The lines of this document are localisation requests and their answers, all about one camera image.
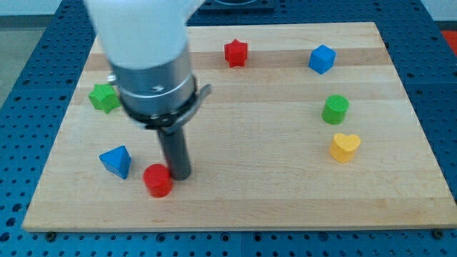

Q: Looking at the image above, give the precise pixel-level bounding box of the silver tool flange with clamp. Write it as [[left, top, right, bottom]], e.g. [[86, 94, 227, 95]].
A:
[[111, 46, 211, 133]]

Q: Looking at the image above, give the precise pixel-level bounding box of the green cylinder block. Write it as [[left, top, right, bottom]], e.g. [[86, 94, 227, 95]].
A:
[[321, 94, 350, 125]]

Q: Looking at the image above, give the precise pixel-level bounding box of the blue cube block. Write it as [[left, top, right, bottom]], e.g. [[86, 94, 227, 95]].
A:
[[308, 45, 336, 74]]

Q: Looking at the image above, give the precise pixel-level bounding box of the blue triangular prism block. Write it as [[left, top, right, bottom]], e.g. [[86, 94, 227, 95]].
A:
[[99, 146, 131, 179]]

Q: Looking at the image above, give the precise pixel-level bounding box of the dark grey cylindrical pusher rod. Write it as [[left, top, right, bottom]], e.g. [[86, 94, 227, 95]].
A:
[[157, 128, 191, 181]]

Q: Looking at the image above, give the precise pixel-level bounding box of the red star block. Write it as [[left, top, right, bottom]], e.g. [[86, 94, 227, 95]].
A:
[[224, 39, 248, 68]]

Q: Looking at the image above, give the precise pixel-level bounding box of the yellow heart block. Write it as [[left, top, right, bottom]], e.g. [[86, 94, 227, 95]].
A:
[[329, 133, 361, 163]]

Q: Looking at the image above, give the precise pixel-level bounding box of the wooden board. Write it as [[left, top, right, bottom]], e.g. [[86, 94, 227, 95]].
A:
[[23, 22, 456, 232]]

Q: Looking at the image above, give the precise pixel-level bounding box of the green star block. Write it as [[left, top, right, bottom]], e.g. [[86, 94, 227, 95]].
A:
[[89, 84, 121, 114]]

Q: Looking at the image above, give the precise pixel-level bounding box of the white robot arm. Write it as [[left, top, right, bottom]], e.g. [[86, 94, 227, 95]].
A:
[[84, 0, 211, 181]]

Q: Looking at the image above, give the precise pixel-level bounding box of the red cylinder block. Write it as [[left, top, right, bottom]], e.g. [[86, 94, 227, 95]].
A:
[[143, 163, 173, 198]]

